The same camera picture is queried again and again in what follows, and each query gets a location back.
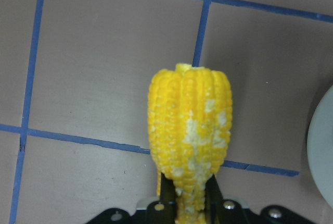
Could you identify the yellow corn cob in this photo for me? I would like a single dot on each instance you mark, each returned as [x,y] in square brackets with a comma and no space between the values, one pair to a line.
[189,122]

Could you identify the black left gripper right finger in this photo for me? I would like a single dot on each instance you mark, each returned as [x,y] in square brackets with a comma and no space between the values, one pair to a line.
[228,210]

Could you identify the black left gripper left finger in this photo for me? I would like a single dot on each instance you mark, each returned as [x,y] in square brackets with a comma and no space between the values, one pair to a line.
[159,209]

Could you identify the pale green cooking pot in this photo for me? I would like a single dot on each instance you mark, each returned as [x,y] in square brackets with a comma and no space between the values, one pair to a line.
[319,146]

